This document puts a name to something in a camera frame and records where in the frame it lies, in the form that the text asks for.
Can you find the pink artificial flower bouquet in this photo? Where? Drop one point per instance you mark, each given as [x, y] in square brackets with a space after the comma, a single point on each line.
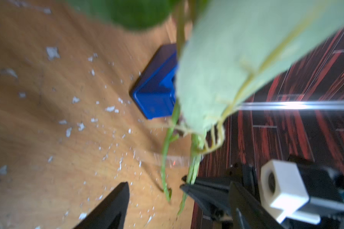
[226, 51]

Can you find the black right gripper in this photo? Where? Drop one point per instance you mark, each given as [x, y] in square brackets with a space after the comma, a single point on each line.
[325, 187]

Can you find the aluminium right corner post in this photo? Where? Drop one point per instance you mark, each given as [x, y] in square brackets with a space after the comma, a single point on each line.
[293, 105]

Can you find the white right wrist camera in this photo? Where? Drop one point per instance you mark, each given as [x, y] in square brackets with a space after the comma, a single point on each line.
[283, 192]

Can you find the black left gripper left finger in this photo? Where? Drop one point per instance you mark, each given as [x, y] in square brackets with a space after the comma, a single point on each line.
[111, 212]

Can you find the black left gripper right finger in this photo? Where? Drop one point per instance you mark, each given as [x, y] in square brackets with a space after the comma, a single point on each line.
[247, 212]

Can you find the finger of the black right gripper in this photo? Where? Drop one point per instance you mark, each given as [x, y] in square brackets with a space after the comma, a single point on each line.
[211, 194]

